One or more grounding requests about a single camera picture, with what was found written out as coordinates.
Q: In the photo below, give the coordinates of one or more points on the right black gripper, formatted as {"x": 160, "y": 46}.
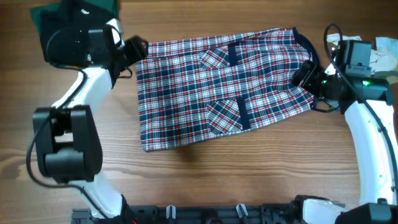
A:
{"x": 306, "y": 76}

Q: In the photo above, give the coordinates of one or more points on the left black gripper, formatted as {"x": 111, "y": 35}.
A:
{"x": 137, "y": 50}

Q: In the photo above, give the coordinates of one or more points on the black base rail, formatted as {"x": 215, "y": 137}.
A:
{"x": 261, "y": 214}

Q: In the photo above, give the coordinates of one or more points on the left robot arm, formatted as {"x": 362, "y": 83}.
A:
{"x": 66, "y": 142}

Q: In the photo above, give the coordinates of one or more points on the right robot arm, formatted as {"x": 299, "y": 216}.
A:
{"x": 366, "y": 104}

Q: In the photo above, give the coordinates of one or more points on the green folded shirt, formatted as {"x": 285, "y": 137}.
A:
{"x": 54, "y": 16}

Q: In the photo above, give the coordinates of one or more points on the beige crumpled cloth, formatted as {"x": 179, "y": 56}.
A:
{"x": 380, "y": 60}

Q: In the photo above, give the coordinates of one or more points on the olive green cloth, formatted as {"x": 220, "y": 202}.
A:
{"x": 390, "y": 76}

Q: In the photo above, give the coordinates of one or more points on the light blue cloth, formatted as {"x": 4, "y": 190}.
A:
{"x": 388, "y": 44}

